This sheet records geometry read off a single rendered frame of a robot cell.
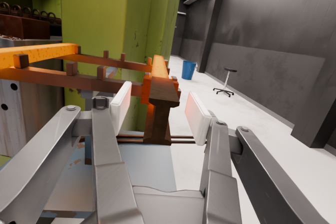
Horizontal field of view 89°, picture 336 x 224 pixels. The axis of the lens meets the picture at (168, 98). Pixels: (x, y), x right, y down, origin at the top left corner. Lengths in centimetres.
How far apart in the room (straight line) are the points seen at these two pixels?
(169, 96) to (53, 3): 118
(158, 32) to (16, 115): 81
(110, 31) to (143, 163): 51
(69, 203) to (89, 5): 64
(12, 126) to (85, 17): 48
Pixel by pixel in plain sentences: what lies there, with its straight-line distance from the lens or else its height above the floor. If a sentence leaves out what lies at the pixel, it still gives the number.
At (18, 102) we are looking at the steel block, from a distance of 77.
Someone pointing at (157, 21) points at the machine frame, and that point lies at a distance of 115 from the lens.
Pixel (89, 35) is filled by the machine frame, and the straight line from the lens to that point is 79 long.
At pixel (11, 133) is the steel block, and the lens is 85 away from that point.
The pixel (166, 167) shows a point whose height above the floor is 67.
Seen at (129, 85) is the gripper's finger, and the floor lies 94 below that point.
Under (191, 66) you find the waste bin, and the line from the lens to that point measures 468.
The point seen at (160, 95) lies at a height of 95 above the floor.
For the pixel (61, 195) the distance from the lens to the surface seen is 45.
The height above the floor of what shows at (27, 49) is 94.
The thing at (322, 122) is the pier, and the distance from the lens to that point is 277.
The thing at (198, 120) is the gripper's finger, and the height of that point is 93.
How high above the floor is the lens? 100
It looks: 19 degrees down
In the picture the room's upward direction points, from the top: 10 degrees clockwise
